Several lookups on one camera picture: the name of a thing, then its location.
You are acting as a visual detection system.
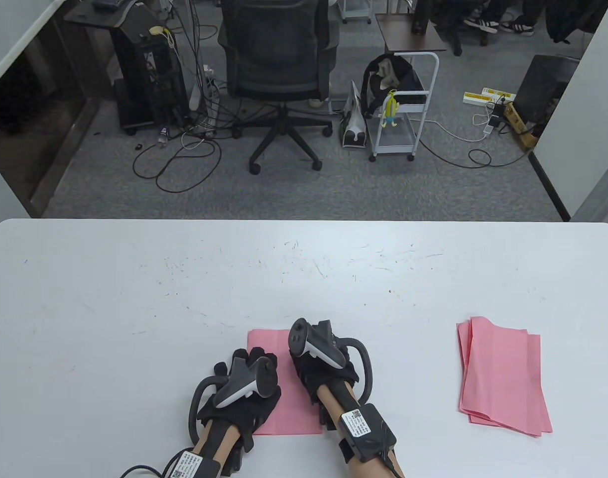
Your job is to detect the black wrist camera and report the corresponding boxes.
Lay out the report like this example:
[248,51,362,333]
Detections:
[162,448,223,478]
[338,403,398,465]

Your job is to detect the black bottle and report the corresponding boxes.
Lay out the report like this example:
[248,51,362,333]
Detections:
[412,0,430,35]

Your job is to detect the white shopping bag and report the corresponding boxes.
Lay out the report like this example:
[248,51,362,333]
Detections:
[339,80,368,149]

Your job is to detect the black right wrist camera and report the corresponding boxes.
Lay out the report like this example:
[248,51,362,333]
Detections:
[338,403,398,465]

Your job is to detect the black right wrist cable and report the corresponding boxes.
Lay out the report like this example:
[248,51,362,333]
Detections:
[383,448,405,478]

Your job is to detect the black mesh office chair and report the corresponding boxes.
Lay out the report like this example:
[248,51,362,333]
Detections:
[218,0,340,175]

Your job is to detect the yellow toy figure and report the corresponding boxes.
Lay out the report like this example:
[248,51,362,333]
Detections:
[380,89,401,129]

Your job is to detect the black bag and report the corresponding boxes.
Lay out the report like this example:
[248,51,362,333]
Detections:
[360,55,427,119]

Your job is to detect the brown side table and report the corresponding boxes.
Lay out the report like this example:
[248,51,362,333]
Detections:
[375,13,448,54]

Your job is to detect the person's left forearm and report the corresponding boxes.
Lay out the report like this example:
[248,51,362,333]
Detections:
[190,421,241,458]

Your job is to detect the black hanging garment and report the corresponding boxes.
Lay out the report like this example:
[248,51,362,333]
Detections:
[545,0,608,45]

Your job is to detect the person's left hand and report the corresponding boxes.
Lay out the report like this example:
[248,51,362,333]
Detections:
[197,349,283,453]

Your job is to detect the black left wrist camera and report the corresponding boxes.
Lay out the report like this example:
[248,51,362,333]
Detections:
[162,448,223,478]

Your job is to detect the small white cart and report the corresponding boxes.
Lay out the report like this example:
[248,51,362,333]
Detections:
[338,0,373,25]

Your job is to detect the tangle of hanging cables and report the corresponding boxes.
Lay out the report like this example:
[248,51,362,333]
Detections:
[159,0,222,140]

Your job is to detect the white rolling cart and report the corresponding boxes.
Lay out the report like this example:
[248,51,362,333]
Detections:
[368,51,440,162]

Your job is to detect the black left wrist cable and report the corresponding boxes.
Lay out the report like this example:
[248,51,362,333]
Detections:
[120,448,187,478]

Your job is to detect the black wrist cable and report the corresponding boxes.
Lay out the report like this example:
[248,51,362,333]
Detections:
[383,448,405,478]
[120,448,187,478]

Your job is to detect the person's right hand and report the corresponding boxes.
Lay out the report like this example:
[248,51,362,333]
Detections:
[289,339,360,433]

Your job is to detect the pink paper sheet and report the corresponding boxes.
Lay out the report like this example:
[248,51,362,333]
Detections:
[456,321,473,416]

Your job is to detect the white floor cable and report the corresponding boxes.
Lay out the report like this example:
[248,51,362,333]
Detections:
[423,114,494,143]

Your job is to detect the pink cloth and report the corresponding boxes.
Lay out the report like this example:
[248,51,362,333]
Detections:
[246,329,325,436]
[462,316,553,438]

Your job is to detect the black looped floor cable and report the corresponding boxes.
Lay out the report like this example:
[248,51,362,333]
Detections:
[132,134,223,194]

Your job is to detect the black swivel chair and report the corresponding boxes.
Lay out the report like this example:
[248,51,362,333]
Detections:
[431,0,488,56]

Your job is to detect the black computer case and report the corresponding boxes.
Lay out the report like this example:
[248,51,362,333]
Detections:
[513,54,581,125]

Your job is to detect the grey hand controller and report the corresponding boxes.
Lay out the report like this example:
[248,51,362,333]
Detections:
[289,319,374,405]
[188,356,279,443]

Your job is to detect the black computer tower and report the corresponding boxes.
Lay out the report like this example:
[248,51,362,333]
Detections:
[134,36,191,129]

